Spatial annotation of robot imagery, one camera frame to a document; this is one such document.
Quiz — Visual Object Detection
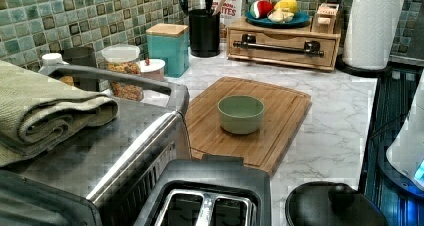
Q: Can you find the wooden drawer front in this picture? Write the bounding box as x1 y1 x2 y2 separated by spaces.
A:
228 29 337 68

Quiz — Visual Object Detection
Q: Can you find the dark metal drawer handle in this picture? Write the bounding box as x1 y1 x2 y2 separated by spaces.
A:
233 34 324 58

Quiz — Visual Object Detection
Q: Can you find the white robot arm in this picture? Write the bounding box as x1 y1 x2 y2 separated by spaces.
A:
386 77 424 190

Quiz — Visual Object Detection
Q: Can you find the wooden drawer box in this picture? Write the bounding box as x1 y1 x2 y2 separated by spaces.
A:
225 16 343 73

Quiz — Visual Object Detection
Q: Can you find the wooden cutting board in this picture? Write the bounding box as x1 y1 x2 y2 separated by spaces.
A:
186 77 311 175

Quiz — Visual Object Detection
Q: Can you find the green ceramic bowl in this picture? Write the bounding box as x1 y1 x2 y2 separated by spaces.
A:
217 95 265 135

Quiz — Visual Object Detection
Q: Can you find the small white lidded jar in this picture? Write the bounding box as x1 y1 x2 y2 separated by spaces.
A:
138 59 165 81

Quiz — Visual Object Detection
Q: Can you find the black slot toaster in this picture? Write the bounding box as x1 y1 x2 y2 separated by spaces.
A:
134 156 271 226

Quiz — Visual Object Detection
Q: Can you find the teal canister wooden lid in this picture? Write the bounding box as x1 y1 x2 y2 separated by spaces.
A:
146 23 189 78

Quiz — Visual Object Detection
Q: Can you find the black utensil holder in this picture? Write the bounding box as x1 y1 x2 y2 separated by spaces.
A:
189 9 220 58

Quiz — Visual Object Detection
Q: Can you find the white red food box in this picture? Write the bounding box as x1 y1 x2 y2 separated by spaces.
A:
212 0 244 39

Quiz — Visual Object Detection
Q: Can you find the clear jar with cereal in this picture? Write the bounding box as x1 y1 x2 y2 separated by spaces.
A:
102 44 143 101

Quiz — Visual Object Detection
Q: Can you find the red white toy fruit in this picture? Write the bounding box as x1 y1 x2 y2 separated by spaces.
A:
249 0 274 19

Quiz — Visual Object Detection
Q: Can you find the pale toy garlic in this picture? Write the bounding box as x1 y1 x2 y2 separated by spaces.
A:
268 9 294 24

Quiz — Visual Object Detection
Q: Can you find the wooden spoon utensil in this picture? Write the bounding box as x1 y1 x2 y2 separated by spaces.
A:
212 0 226 16

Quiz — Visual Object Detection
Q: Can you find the blue plate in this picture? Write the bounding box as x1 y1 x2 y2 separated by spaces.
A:
245 12 311 29

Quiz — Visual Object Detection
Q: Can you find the yellow toy fruit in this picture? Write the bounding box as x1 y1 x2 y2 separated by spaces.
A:
274 0 298 14

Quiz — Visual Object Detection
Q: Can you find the stainless toaster oven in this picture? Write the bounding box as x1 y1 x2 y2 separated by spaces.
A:
1 65 190 226

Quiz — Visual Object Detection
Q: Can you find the small wooden block holder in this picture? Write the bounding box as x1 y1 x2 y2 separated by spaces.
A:
311 3 339 34

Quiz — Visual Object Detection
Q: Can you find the dark grey cup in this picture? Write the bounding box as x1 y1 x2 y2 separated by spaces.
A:
60 46 100 93

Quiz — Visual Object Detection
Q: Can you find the black round lid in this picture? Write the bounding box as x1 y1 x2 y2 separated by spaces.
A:
285 181 389 226

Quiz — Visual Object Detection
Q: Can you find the black paper towel base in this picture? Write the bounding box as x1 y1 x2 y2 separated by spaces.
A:
335 55 392 78

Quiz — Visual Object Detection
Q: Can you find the white cap bottle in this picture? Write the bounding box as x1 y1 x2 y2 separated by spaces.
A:
39 53 74 86

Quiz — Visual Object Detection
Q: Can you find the folded green towel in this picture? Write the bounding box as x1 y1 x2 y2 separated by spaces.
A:
0 61 118 166

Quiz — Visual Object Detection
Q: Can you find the white paper towel roll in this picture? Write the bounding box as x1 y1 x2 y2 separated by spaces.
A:
342 0 404 71

